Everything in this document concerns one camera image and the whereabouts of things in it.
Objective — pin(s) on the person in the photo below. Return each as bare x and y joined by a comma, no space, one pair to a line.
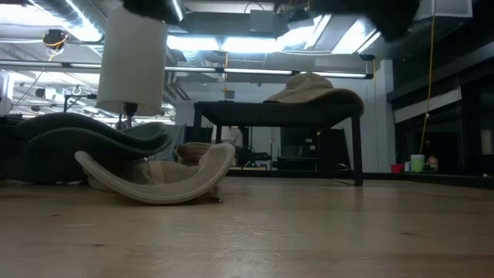
232,137

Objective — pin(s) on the black aluminium table frame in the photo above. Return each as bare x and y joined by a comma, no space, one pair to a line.
424,178

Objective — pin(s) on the grey ceiling box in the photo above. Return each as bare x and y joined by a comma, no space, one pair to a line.
261,21

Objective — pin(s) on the red container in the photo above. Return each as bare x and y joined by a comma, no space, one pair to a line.
397,168

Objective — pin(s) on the white rounded object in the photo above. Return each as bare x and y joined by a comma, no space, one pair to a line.
5,92

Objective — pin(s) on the long ceiling light bar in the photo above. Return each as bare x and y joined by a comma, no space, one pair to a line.
254,71

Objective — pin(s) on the small beige strip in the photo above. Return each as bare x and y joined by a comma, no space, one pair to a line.
216,199

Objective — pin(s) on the black tube stand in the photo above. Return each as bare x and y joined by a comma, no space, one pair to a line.
79,96

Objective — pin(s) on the black perforated metal shelf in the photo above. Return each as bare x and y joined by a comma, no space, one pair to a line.
270,114

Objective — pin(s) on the dark green bucket hat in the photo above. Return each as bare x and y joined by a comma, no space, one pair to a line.
58,158

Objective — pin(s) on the grey hanging box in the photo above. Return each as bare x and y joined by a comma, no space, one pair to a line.
229,94

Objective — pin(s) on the black cabinet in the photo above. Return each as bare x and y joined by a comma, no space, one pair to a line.
305,148

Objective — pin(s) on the green plastic cup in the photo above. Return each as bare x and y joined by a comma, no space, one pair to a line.
417,163

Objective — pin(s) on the small colourful toy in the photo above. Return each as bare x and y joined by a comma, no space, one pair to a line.
432,164

